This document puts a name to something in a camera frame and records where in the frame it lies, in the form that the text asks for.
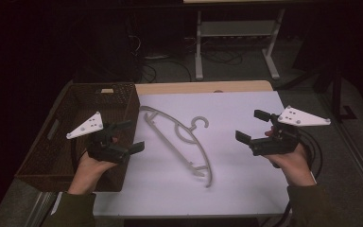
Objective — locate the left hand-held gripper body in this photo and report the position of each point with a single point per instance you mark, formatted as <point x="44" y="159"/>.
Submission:
<point x="98" y="146"/>

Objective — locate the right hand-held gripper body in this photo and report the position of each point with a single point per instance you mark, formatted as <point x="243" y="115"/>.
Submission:
<point x="280" y="145"/>

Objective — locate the black metal stand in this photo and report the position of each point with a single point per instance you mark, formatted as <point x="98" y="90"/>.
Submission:
<point x="337" y="94"/>

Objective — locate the person's left hand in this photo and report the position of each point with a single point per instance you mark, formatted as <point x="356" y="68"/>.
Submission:
<point x="86" y="175"/>

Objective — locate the white metal desk frame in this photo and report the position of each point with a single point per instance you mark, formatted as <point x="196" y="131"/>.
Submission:
<point x="238" y="28"/>

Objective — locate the person's right hand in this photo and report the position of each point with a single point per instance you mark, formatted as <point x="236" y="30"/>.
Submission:
<point x="294" y="167"/>

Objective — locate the grey plastic clothes hanger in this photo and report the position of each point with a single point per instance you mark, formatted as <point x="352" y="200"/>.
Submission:
<point x="187" y="156"/>

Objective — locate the white table mat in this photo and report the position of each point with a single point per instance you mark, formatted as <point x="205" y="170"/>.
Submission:
<point x="233" y="176"/>

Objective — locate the brown woven basket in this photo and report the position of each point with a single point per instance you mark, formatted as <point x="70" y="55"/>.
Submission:
<point x="60" y="157"/>

